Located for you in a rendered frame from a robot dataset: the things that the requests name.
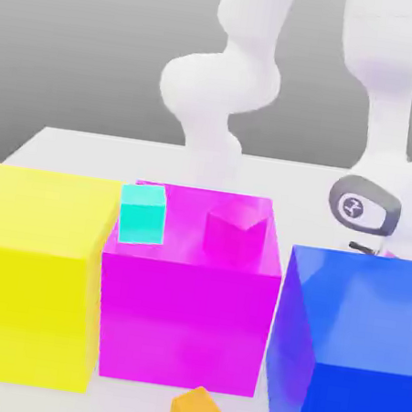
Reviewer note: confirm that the small magenta cube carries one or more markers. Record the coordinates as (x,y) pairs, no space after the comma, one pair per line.
(230,242)

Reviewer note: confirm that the large blue box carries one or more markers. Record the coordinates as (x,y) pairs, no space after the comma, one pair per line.
(361,360)

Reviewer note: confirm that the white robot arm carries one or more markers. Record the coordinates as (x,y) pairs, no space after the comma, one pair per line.
(223,83)

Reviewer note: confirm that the large magenta box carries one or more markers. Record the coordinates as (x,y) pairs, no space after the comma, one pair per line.
(182,320)

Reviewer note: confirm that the small cyan cube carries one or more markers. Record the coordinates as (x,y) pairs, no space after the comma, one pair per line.
(141,219)

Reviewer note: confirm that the large yellow box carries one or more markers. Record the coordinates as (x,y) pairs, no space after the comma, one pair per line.
(26,276)

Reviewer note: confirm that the small pink cube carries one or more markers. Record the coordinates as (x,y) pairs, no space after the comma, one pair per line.
(390,255)

